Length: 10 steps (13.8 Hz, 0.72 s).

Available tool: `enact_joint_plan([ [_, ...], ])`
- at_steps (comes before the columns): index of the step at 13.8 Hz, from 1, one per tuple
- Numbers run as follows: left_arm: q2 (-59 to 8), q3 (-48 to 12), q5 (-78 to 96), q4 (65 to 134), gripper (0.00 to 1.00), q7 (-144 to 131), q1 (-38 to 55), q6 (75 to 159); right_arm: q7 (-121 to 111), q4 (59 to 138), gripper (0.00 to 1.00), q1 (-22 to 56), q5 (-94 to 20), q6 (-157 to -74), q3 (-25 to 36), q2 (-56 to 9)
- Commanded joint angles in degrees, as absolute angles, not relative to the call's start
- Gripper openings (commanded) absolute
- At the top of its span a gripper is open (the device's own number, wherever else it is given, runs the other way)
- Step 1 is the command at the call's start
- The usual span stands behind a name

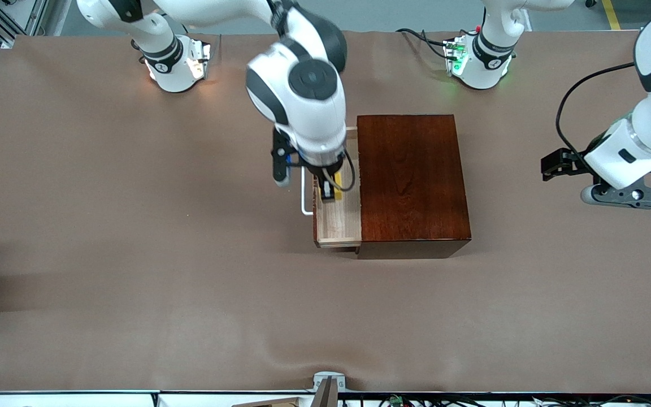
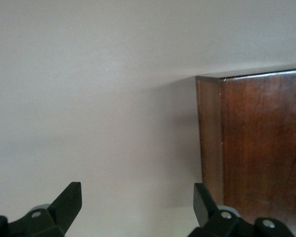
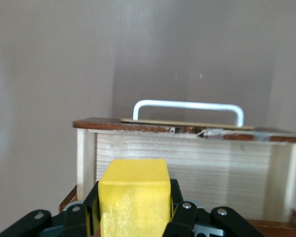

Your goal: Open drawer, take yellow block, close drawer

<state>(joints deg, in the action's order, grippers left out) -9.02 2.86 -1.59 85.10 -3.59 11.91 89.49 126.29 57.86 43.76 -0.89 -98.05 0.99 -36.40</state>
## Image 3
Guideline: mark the yellow wooden block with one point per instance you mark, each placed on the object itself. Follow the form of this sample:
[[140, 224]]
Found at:
[[135, 197]]

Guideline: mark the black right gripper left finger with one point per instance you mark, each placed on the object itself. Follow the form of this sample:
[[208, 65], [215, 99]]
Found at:
[[74, 217]]

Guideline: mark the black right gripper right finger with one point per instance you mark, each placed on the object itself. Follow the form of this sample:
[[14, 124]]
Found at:
[[187, 219]]

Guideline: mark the dark brown wooden cabinet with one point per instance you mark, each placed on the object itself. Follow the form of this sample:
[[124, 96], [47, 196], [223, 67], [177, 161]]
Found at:
[[281, 230]]

